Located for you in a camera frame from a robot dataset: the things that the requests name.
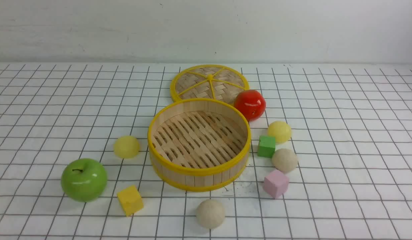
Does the yellow bun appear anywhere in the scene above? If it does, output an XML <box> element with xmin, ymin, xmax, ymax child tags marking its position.
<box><xmin>113</xmin><ymin>135</ymin><xmax>140</xmax><ymax>159</ymax></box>
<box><xmin>267</xmin><ymin>121</ymin><xmax>292</xmax><ymax>144</ymax></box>

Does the beige bun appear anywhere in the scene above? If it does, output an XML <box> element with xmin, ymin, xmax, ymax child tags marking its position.
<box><xmin>196</xmin><ymin>199</ymin><xmax>225</xmax><ymax>229</ymax></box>
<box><xmin>271</xmin><ymin>148</ymin><xmax>298</xmax><ymax>174</ymax></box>

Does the beige bun front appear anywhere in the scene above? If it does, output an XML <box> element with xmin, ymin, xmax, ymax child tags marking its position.
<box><xmin>196</xmin><ymin>199</ymin><xmax>225</xmax><ymax>229</ymax></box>

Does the bamboo steamer tray yellow rim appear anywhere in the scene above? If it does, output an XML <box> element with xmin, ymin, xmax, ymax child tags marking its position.
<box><xmin>147</xmin><ymin>98</ymin><xmax>251</xmax><ymax>192</ymax></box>

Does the woven bamboo steamer lid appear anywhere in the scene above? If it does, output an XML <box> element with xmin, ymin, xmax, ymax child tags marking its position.
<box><xmin>170</xmin><ymin>64</ymin><xmax>250</xmax><ymax>104</ymax></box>

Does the red tomato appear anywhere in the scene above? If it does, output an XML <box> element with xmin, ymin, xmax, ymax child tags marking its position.
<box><xmin>234</xmin><ymin>89</ymin><xmax>266</xmax><ymax>122</ymax></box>

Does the green cube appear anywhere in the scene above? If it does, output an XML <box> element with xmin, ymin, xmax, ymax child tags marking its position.
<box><xmin>257</xmin><ymin>135</ymin><xmax>276</xmax><ymax>158</ymax></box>

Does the pink cube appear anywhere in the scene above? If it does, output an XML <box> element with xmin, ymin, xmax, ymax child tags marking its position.
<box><xmin>263</xmin><ymin>170</ymin><xmax>289</xmax><ymax>199</ymax></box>

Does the yellow cube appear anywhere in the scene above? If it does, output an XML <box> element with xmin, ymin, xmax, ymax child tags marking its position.
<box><xmin>117</xmin><ymin>185</ymin><xmax>144</xmax><ymax>217</ymax></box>

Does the green apple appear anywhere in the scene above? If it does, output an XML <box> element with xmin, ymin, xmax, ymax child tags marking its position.
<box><xmin>61</xmin><ymin>158</ymin><xmax>108</xmax><ymax>202</ymax></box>

